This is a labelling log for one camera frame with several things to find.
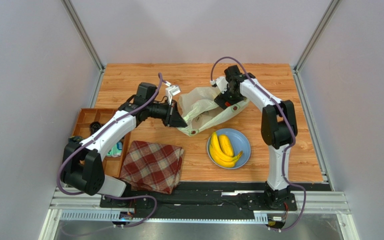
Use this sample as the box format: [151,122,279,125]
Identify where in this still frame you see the aluminium frame rail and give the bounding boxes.
[39,182,359,240]

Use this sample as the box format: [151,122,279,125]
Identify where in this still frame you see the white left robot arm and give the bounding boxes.
[58,82,187,197]

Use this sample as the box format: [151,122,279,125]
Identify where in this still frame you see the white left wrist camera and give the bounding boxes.
[163,80,181,105]

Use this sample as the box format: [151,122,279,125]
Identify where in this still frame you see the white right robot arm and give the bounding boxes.
[210,65,298,204]

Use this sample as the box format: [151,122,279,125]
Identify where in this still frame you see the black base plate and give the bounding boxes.
[99,181,298,220]

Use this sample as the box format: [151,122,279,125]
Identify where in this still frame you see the yellow fake banana bunch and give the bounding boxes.
[209,132,243,168]

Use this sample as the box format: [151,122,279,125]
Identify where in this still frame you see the red plaid cloth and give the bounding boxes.
[119,140,185,195]

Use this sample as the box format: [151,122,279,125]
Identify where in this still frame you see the yellow fake mango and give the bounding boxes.
[218,134,235,157]

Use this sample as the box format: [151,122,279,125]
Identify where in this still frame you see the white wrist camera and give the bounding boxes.
[163,80,181,105]
[209,76,229,95]

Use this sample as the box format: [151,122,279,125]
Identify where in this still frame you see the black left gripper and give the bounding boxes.
[146,99,188,129]

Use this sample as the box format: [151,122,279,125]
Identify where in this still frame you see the pale green plastic bag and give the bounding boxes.
[178,87,250,137]

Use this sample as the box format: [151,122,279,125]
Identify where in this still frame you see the blue plastic plate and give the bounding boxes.
[206,128,251,170]

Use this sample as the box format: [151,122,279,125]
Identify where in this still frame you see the dark item in tray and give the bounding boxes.
[89,121,102,135]

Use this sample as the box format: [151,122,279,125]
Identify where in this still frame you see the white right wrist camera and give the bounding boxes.
[209,76,229,95]

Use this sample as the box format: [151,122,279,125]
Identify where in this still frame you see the orange wooden organizer tray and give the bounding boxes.
[64,107,132,179]

